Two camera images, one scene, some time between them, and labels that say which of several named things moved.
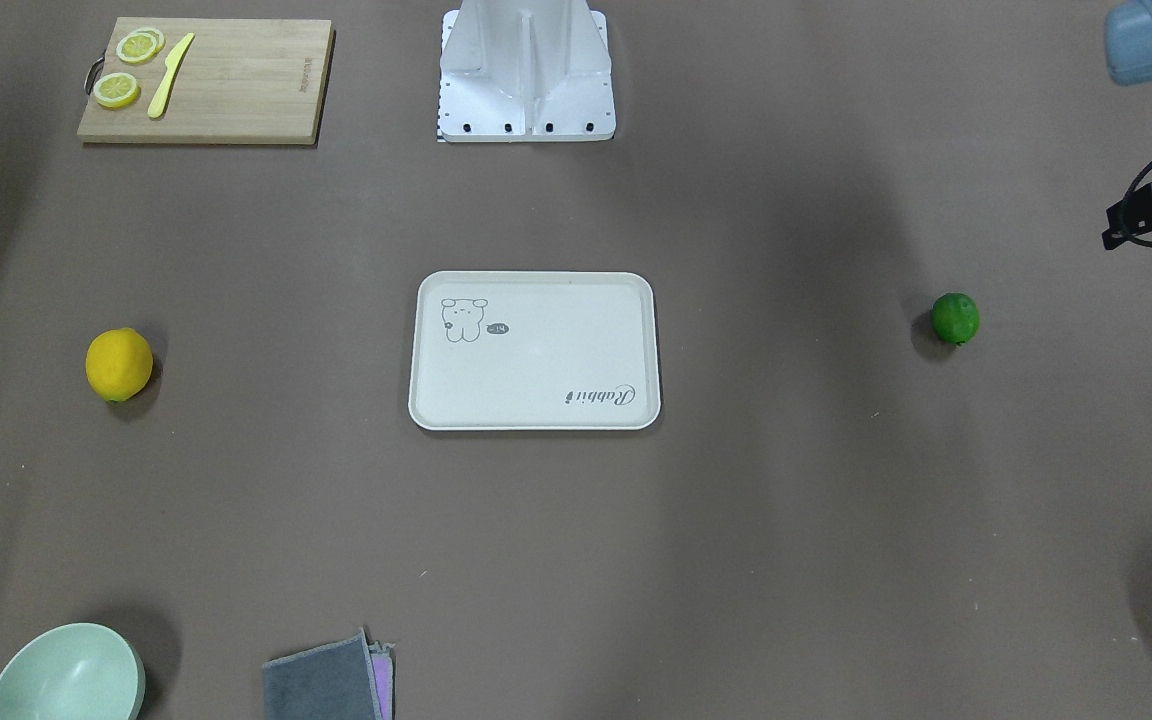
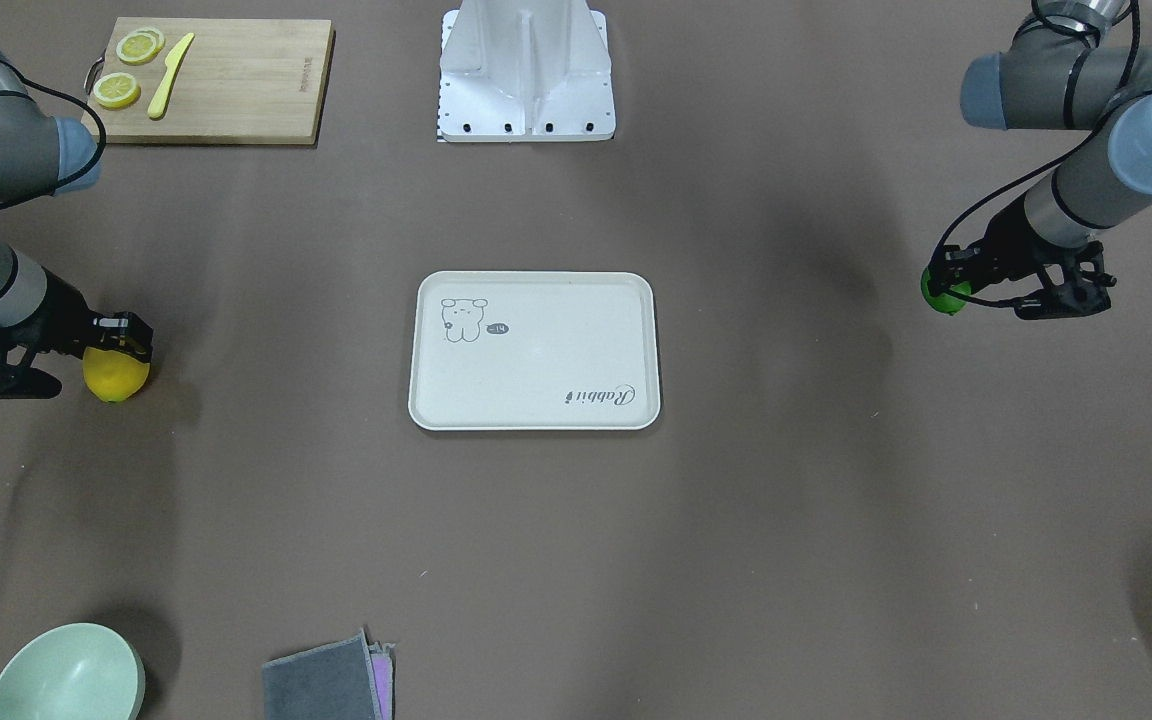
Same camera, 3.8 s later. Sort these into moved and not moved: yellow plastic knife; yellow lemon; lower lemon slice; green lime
Moved: green lime
Not moved: lower lemon slice; yellow lemon; yellow plastic knife
